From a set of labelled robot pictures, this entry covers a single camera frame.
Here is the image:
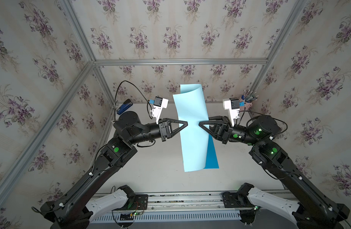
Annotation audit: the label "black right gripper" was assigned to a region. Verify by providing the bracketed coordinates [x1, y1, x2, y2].
[202, 115, 263, 149]

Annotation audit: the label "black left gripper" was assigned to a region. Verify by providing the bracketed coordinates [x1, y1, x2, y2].
[127, 117, 187, 146]

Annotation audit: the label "light blue paper sheet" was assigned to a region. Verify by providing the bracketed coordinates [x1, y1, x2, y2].
[173, 84, 209, 172]

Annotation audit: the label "dark blue paper sheet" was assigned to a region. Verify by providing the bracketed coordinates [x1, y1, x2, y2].
[204, 135, 219, 169]

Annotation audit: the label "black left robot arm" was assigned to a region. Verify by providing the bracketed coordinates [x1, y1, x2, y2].
[31, 111, 188, 229]

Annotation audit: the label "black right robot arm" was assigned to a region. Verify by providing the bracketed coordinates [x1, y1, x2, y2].
[199, 115, 350, 229]

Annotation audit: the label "pink pen cup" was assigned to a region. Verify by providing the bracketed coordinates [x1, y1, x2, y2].
[239, 101, 252, 111]

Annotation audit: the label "pens in cup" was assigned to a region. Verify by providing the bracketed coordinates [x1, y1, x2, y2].
[241, 89, 259, 103]

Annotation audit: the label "blue black stapler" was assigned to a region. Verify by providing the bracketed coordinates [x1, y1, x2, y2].
[116, 99, 133, 115]

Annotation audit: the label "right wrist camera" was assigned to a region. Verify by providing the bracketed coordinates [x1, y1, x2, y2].
[223, 98, 245, 127]

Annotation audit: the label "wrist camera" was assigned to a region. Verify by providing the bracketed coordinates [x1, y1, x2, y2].
[223, 98, 245, 127]
[149, 96, 169, 124]

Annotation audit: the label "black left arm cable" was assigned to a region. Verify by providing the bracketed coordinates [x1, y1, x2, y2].
[113, 80, 153, 119]

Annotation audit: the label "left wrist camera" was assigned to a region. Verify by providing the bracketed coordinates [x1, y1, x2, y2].
[149, 96, 169, 124]

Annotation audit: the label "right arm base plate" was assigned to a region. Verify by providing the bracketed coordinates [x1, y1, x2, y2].
[222, 192, 260, 210]

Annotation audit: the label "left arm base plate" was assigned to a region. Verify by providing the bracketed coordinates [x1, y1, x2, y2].
[118, 194, 149, 211]

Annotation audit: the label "aluminium mounting rail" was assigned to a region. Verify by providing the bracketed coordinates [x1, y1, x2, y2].
[89, 189, 296, 214]

